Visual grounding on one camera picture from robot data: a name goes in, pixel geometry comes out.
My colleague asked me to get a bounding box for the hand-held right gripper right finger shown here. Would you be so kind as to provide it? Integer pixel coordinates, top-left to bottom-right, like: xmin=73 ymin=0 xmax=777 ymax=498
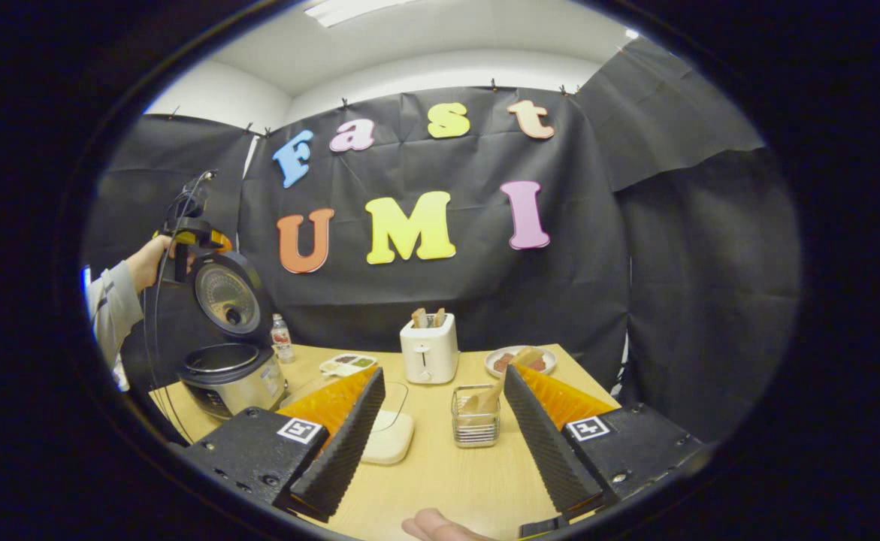
xmin=504 ymin=364 xmax=711 ymax=523

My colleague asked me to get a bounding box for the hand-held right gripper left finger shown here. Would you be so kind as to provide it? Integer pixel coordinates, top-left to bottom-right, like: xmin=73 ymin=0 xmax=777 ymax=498
xmin=184 ymin=366 xmax=386 ymax=524

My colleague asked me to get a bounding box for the clear rice container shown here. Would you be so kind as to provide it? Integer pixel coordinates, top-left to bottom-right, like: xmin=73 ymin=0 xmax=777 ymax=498
xmin=282 ymin=374 xmax=416 ymax=466

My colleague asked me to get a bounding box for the clear wire chopstick holder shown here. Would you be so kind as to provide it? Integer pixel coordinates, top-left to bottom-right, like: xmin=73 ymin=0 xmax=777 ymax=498
xmin=452 ymin=385 xmax=501 ymax=449

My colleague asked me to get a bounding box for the wooden spoon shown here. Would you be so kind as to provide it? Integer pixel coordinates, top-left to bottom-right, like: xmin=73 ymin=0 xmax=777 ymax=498
xmin=461 ymin=346 xmax=546 ymax=425

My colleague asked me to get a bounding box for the black silver rice cooker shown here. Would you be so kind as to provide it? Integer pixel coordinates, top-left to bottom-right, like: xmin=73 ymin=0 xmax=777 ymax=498
xmin=177 ymin=252 xmax=288 ymax=420

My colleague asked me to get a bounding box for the white round plate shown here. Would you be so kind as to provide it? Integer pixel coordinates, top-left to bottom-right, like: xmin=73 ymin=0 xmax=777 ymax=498
xmin=484 ymin=346 xmax=558 ymax=379

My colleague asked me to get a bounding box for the white divided grain dish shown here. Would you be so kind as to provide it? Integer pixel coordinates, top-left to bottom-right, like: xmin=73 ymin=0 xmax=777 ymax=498
xmin=319 ymin=353 xmax=379 ymax=378

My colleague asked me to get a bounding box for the small clear bottle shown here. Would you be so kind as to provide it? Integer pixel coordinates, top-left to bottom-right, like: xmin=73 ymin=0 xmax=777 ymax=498
xmin=271 ymin=313 xmax=295 ymax=364

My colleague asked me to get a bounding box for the white toaster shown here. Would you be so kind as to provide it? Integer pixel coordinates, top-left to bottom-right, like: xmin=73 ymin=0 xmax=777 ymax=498
xmin=400 ymin=313 xmax=460 ymax=385

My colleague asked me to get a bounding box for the black backdrop cloth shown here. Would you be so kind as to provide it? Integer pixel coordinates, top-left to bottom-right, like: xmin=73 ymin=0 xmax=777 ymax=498
xmin=83 ymin=38 xmax=801 ymax=444

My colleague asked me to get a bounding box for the black cable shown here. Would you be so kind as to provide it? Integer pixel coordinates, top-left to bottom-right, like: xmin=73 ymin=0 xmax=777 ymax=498
xmin=143 ymin=173 xmax=215 ymax=444

